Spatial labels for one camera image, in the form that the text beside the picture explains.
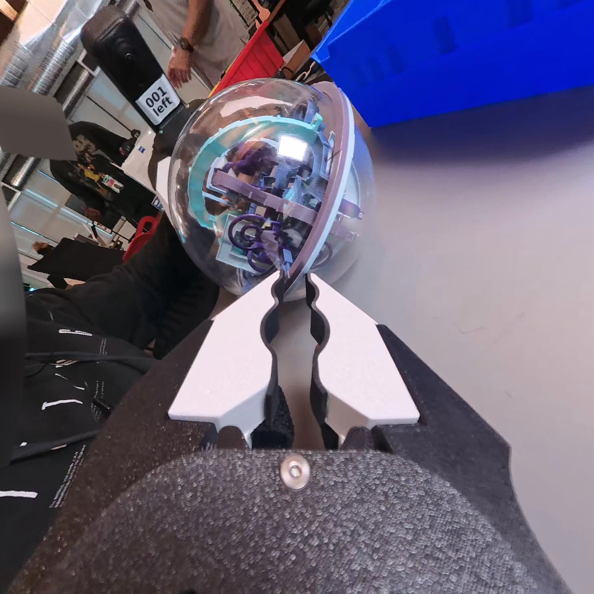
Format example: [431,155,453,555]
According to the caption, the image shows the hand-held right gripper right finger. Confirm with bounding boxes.
[304,273,420,449]

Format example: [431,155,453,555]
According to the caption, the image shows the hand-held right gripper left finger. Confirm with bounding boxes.
[168,273,285,449]

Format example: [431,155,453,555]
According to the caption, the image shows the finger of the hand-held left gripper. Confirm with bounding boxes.
[155,155,175,212]

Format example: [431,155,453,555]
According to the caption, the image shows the clear plastic maze ball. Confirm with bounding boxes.
[167,78,374,302]

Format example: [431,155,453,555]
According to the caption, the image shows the person's left forearm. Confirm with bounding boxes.
[88,211,222,360]

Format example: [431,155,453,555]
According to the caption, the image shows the white cardboard box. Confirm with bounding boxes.
[122,138,157,169]

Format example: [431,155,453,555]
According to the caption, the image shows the red ribbed plastic bin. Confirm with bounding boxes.
[230,21,286,92]

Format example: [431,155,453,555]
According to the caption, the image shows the blue plastic bin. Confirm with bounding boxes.
[310,0,594,129]

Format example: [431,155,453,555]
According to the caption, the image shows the red container with handle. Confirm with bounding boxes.
[123,213,161,261]

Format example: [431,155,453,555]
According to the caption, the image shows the silver round air duct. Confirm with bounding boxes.
[0,23,99,94]

